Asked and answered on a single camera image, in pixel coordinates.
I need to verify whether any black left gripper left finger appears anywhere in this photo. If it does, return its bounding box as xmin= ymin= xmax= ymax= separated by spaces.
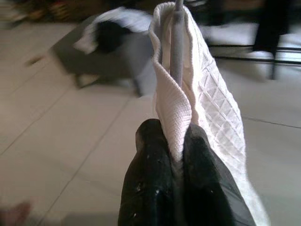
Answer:
xmin=117 ymin=119 xmax=176 ymax=226

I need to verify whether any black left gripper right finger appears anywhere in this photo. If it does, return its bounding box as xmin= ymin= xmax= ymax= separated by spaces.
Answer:
xmin=182 ymin=124 xmax=258 ymax=226

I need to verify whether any white knitted garment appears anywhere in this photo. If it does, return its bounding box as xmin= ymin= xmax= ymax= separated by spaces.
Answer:
xmin=148 ymin=2 xmax=271 ymax=226

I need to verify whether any grey clothes hanger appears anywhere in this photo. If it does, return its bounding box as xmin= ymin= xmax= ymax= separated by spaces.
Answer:
xmin=171 ymin=0 xmax=186 ymax=83

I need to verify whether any white printed shirt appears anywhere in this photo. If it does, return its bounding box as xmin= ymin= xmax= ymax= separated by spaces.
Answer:
xmin=74 ymin=7 xmax=156 ymax=55

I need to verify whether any dark grey low bench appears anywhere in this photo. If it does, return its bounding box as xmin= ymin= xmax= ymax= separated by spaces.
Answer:
xmin=48 ymin=14 xmax=156 ymax=96

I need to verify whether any person's bare foot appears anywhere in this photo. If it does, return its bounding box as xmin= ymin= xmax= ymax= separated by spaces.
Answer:
xmin=0 ymin=202 xmax=32 ymax=226

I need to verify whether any black chrome clothes rack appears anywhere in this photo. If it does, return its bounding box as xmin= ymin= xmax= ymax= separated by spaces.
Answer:
xmin=188 ymin=0 xmax=301 ymax=81

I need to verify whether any long black garment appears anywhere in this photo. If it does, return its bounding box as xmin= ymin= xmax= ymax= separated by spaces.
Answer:
xmin=253 ymin=0 xmax=292 ymax=59

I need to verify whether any dark wooden console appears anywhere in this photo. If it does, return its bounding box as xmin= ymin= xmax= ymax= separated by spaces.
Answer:
xmin=0 ymin=0 xmax=165 ymax=24

